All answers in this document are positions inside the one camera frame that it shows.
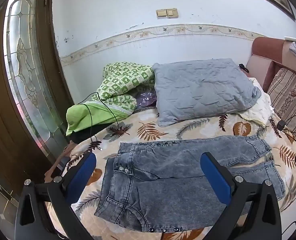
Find green patterned quilt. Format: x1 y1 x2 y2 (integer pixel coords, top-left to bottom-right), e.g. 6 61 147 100
66 62 155 137

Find dark cloth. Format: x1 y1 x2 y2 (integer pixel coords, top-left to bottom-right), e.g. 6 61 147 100
70 124 108 144

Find purple plastic bag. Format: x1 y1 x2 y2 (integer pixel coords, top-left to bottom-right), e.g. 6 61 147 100
135 92 158 110

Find leaf print blanket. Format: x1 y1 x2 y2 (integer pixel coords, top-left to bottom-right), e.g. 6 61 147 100
44 105 296 240

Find thin black cable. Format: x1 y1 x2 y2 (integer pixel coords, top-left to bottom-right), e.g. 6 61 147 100
76 92 128 153

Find grey quilted pillow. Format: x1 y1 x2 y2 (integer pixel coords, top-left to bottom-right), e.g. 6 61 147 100
152 58 262 127

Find striped floral cushion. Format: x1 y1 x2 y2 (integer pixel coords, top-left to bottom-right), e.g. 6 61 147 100
267 67 296 128

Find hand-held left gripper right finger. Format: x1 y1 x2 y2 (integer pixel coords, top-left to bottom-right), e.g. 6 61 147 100
200 152 282 240

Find cream printed pillow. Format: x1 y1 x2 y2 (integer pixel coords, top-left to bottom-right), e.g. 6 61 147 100
238 77 274 128

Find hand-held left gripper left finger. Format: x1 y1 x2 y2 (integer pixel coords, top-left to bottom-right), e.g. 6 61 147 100
14 152 97 240

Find pink upholstered sofa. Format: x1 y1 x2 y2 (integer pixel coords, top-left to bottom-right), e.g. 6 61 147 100
245 37 296 153

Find grey denim pants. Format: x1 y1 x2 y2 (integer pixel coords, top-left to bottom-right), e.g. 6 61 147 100
94 134 286 233

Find wooden door with leaded glass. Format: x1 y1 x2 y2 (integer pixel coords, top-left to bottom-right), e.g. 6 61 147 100
0 0 74 207

